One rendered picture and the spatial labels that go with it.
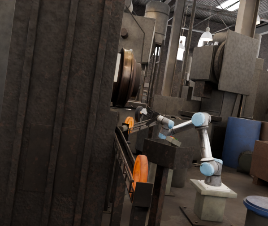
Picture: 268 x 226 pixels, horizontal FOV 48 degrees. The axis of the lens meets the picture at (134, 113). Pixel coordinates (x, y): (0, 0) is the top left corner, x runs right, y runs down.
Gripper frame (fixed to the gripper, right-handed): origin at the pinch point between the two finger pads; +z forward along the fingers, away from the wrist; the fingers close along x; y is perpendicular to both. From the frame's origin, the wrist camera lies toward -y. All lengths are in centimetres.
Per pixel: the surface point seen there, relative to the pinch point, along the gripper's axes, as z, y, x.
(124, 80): -6, 27, 72
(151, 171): -28, -55, -28
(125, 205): -30, -79, 21
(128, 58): 0, 42, 67
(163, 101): 95, -7, -380
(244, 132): -90, 8, -284
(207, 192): -89, -34, 14
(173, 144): -35, -21, -41
